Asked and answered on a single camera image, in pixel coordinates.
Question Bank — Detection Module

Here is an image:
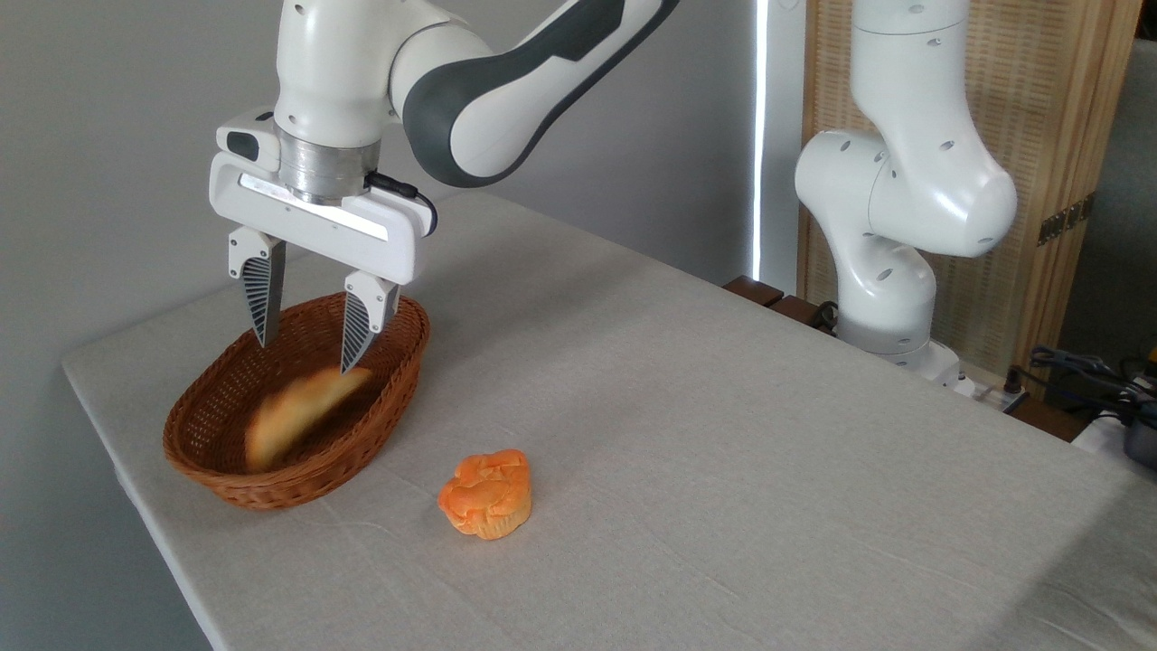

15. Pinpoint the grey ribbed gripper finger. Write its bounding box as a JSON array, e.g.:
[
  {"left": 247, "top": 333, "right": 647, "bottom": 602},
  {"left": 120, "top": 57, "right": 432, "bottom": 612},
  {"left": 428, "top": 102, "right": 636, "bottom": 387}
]
[
  {"left": 339, "top": 269, "right": 401, "bottom": 375},
  {"left": 226, "top": 226, "right": 287, "bottom": 349}
]

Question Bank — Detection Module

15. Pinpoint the white power strip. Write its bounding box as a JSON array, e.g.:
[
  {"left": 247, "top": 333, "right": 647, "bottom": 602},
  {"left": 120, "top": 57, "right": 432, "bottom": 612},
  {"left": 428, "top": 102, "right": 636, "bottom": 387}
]
[{"left": 956, "top": 374, "right": 1032, "bottom": 415}]

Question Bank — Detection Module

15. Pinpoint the brown oval wicker basket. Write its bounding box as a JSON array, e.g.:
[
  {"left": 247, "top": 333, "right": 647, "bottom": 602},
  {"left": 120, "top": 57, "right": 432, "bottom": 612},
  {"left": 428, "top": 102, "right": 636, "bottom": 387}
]
[{"left": 163, "top": 291, "right": 432, "bottom": 513}]

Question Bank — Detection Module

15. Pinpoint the black cable bundle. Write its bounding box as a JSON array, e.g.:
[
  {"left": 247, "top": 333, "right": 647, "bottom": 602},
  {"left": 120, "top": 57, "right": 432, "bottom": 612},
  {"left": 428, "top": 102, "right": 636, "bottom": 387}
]
[{"left": 1005, "top": 345, "right": 1157, "bottom": 428}]

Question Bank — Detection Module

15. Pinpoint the light grey tablecloth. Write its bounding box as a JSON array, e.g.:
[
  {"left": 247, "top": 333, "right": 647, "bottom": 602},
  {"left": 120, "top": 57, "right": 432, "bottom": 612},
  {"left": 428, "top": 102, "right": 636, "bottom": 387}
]
[{"left": 61, "top": 190, "right": 1157, "bottom": 651}]

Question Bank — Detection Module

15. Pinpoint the orange muffin-shaped bread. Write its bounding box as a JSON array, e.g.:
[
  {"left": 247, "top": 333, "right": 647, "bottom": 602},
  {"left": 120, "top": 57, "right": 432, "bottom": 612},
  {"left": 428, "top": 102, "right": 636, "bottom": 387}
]
[{"left": 437, "top": 448, "right": 533, "bottom": 543}]

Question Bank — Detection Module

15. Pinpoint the long braided golden bread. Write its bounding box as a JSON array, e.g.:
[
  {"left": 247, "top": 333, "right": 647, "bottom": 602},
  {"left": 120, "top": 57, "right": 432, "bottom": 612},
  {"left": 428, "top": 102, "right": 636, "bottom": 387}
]
[{"left": 243, "top": 365, "right": 374, "bottom": 474}]

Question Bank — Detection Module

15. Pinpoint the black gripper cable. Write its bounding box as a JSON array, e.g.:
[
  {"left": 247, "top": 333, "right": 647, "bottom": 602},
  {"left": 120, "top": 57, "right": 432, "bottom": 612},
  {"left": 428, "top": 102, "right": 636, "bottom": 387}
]
[{"left": 365, "top": 171, "right": 440, "bottom": 239}]

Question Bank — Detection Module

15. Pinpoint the black metal screen hinge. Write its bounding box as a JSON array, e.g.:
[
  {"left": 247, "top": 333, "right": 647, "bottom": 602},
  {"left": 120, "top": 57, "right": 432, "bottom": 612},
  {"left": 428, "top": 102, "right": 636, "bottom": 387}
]
[{"left": 1037, "top": 191, "right": 1097, "bottom": 248}]

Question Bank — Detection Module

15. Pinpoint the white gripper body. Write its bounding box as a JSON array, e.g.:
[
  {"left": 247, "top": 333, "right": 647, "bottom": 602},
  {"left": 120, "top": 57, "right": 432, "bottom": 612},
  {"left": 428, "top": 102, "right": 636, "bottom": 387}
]
[{"left": 209, "top": 151, "right": 440, "bottom": 287}]

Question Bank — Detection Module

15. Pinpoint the dark grey round device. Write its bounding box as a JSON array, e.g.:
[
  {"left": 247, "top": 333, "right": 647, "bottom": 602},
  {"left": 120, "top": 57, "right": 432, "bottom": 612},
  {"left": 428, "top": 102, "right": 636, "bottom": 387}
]
[{"left": 1124, "top": 414, "right": 1157, "bottom": 470}]

